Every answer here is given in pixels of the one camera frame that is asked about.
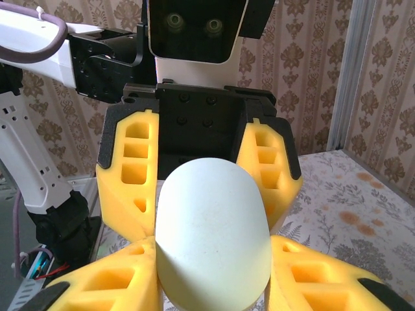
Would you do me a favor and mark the aluminium frame post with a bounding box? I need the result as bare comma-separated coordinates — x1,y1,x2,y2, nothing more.
326,0,379,160

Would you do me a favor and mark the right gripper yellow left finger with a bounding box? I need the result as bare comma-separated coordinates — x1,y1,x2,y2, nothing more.
18,235,163,311

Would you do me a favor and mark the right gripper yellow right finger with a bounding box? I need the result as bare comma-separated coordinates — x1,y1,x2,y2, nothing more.
264,235,415,311

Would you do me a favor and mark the mint green earbud charging case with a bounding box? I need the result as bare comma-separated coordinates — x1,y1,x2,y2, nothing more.
154,157,272,308

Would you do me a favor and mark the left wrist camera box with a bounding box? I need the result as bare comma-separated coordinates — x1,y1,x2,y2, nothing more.
148,0,246,90

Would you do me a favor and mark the grey slotted cable duct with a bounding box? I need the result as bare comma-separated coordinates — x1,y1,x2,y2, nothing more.
6,277,49,311

